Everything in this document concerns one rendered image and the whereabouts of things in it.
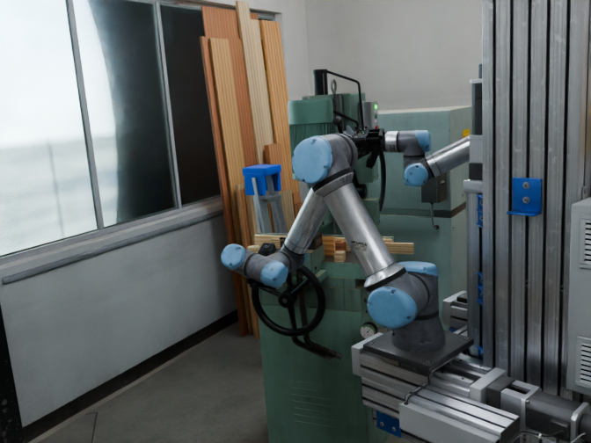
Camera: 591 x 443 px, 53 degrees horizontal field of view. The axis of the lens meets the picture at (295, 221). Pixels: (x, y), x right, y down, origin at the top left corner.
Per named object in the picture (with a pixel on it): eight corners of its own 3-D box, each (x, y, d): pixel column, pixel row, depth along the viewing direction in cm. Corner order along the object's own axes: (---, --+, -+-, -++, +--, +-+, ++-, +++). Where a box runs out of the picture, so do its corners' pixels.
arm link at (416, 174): (558, 127, 181) (412, 197, 193) (550, 125, 191) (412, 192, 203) (543, 93, 180) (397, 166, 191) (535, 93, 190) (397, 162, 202)
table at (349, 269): (224, 279, 231) (222, 264, 229) (259, 257, 258) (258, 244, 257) (375, 288, 207) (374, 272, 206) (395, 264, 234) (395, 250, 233)
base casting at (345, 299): (255, 303, 239) (253, 282, 237) (308, 264, 290) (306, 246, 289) (362, 312, 221) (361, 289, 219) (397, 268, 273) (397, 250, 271)
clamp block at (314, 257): (277, 274, 221) (275, 251, 219) (291, 265, 233) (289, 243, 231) (313, 277, 215) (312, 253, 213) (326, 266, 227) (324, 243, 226)
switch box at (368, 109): (359, 140, 252) (357, 102, 249) (365, 138, 261) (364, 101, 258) (373, 139, 250) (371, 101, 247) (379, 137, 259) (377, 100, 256)
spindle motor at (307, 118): (285, 182, 231) (280, 101, 224) (302, 175, 246) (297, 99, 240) (327, 181, 224) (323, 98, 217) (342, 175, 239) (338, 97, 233)
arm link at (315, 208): (345, 122, 170) (280, 253, 192) (327, 125, 161) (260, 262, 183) (377, 143, 166) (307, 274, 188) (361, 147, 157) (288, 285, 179)
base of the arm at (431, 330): (456, 338, 166) (456, 305, 164) (425, 357, 156) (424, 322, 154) (412, 326, 177) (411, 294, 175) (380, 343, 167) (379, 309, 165)
